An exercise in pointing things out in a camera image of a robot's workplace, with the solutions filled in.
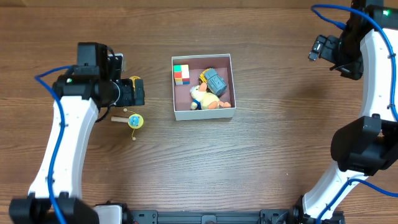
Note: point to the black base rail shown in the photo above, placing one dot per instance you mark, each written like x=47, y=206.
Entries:
x=211, y=216

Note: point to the white square cardboard box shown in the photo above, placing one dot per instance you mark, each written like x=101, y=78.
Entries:
x=181, y=93

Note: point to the small wooden rattle drum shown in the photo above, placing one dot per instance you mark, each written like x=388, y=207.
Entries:
x=134, y=120

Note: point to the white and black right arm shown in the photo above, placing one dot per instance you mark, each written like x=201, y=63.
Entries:
x=366, y=50

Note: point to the yellow and grey toy truck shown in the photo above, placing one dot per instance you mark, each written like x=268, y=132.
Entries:
x=215, y=84

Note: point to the cream plush animal toy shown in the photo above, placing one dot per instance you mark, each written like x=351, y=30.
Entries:
x=203, y=100

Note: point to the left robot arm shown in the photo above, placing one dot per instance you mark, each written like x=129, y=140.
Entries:
x=55, y=195

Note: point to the multicoloured puzzle cube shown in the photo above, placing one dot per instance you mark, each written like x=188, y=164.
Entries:
x=181, y=74

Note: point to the yellow round ridged toy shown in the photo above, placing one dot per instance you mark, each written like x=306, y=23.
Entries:
x=136, y=83

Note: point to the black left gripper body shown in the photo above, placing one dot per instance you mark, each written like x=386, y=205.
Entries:
x=138, y=91

